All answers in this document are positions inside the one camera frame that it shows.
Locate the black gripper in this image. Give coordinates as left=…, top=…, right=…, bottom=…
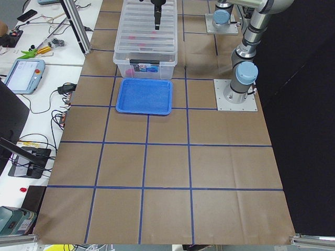
left=150, top=0, right=166, bottom=30

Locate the clear plastic box lid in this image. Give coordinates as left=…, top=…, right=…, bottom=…
left=114, top=1, right=177, bottom=54

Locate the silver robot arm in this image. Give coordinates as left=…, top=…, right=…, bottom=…
left=224, top=0, right=294, bottom=104

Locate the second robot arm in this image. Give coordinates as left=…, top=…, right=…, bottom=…
left=150, top=0, right=233, bottom=30

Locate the clear plastic storage box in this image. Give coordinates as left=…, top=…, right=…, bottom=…
left=113, top=52, right=177, bottom=79

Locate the green device box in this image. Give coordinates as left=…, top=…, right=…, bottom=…
left=1, top=206, right=37, bottom=237

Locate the blue plastic tray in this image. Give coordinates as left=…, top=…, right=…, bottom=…
left=116, top=78, right=173, bottom=116

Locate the black power adapter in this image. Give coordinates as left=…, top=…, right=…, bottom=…
left=57, top=83, right=77, bottom=95

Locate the black smartphone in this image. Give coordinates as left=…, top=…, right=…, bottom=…
left=17, top=9, right=37, bottom=22

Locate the green yellow hand tool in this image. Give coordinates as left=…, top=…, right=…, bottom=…
left=18, top=46, right=52, bottom=59

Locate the teach pendant tablet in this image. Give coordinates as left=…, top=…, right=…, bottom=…
left=4, top=59, right=46, bottom=95

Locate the black monitor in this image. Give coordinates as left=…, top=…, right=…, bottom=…
left=1, top=82, right=29, bottom=174

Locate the black monitor stand base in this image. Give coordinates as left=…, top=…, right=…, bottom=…
left=8, top=147, right=51, bottom=179

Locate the aluminium frame post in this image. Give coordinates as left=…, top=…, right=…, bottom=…
left=60, top=0, right=91, bottom=55

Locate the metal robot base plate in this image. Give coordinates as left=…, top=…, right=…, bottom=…
left=214, top=79, right=258, bottom=112

